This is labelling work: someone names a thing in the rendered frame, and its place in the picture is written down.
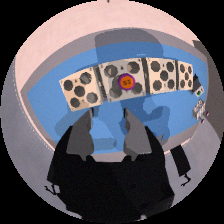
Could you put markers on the blue bench mat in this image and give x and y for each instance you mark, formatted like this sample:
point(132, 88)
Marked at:
point(166, 114)

